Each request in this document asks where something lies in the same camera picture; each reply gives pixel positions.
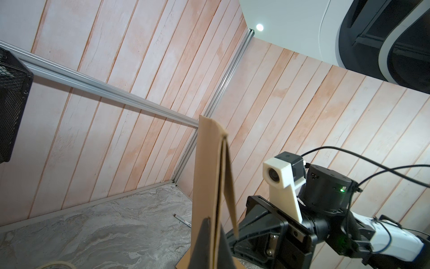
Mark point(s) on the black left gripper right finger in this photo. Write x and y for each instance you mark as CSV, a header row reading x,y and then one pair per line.
x,y
225,259

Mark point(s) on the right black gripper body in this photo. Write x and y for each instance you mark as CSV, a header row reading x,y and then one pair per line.
x,y
271,239

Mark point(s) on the horizontal aluminium wall rail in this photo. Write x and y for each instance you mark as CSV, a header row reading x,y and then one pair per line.
x,y
54,72

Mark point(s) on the black mesh wall basket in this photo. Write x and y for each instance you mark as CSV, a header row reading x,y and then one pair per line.
x,y
16,81

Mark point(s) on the brown kraft file bag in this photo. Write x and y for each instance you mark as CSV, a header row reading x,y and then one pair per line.
x,y
213,184

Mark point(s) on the masking tape roll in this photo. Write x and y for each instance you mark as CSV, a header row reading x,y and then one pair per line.
x,y
57,265

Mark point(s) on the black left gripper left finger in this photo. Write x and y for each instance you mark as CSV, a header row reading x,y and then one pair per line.
x,y
200,258

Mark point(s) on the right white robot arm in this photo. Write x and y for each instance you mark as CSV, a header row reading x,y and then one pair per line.
x,y
308,205

